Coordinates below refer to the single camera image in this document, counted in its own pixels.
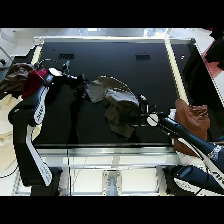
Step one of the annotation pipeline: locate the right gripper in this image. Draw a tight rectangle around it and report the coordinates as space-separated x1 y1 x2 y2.
119 111 150 128

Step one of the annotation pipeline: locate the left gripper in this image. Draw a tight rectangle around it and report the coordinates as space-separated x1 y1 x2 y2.
68 73 90 92

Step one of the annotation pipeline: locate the olive green shirt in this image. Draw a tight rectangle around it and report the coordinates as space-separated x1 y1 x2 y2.
85 75 141 140

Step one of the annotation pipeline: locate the red garment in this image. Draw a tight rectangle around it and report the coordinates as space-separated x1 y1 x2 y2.
22 68 49 99

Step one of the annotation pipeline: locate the dark brown garment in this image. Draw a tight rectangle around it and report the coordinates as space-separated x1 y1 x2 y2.
0 62 36 98

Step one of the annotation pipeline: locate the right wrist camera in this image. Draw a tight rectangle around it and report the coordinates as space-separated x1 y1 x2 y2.
137 94 150 115

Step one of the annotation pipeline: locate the black cable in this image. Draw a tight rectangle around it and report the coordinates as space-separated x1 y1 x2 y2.
35 58 72 75

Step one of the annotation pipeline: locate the silver frame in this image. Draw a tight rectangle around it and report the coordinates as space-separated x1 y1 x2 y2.
12 146 224 197

